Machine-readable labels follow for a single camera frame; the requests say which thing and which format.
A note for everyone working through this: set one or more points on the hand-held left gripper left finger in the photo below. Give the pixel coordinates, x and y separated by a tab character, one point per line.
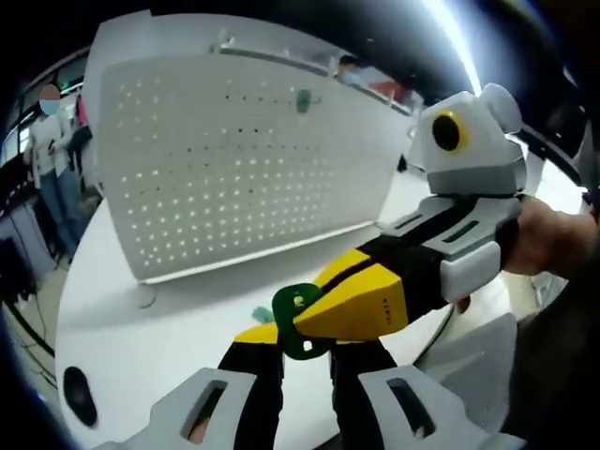
248	370

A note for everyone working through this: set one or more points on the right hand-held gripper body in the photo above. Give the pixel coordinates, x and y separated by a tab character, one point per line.
478	154

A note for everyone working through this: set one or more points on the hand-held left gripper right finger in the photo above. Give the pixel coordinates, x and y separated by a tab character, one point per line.
361	375

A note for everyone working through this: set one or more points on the green hook assembly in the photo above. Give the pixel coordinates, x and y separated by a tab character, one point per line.
281	311
304	100
262	315

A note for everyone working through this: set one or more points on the white perforated mounting plate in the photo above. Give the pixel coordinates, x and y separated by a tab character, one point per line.
211	187

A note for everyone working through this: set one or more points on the person's right hand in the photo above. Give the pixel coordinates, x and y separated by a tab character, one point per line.
544	239

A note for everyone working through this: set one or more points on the ceiling light strip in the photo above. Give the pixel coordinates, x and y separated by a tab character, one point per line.
464	51

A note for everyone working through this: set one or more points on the black computer mouse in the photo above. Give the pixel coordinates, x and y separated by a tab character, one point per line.
79	396

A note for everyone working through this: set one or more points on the white shelf rack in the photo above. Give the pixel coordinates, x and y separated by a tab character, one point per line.
272	51

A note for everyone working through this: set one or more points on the black workbench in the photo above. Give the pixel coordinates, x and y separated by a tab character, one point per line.
11	244

